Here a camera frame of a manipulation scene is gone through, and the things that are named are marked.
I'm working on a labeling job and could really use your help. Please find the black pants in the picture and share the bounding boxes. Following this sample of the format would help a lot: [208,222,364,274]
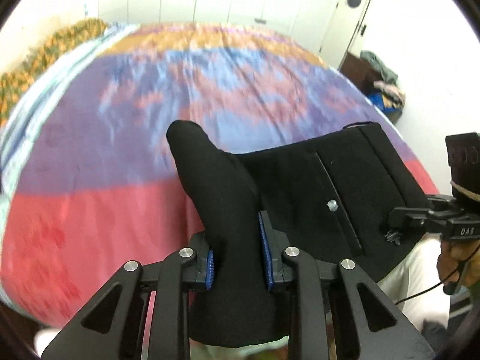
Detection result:
[167,120,429,348]

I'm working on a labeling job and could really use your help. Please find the person's right hand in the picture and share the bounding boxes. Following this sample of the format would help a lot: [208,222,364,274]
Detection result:
[437,240,479,297]

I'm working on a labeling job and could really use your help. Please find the colourful patchwork bedspread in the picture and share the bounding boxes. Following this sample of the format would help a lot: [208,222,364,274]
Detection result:
[0,22,440,327]

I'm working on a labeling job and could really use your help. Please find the pile of clothes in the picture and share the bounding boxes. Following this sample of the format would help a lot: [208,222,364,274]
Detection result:
[360,50,406,115]

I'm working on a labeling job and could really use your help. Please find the dark wooden side cabinet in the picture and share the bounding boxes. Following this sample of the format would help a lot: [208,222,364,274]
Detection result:
[339,52,383,95]

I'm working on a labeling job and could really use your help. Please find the blue striped bed sheet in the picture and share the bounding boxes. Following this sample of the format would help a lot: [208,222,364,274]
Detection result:
[1,23,140,202]

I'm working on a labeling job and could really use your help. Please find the white room door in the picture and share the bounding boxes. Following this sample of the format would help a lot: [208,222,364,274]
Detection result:
[319,0,370,68]

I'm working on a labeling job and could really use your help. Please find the yellow green floral blanket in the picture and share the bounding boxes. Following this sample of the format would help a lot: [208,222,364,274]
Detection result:
[1,18,107,127]

